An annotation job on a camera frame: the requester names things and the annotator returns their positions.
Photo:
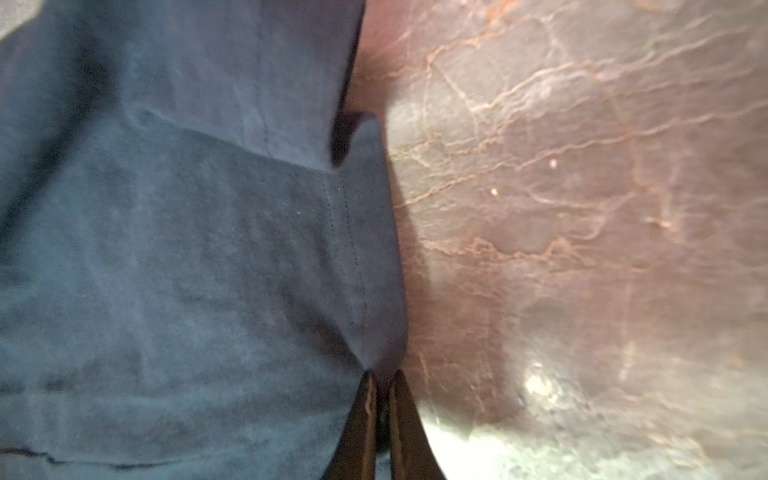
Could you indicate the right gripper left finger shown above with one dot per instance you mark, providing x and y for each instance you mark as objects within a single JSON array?
[{"x": 355, "y": 454}]

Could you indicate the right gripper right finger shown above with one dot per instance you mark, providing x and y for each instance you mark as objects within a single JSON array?
[{"x": 411, "y": 455}]

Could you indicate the navy tank top red trim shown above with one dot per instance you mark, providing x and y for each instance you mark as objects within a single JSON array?
[{"x": 199, "y": 258}]

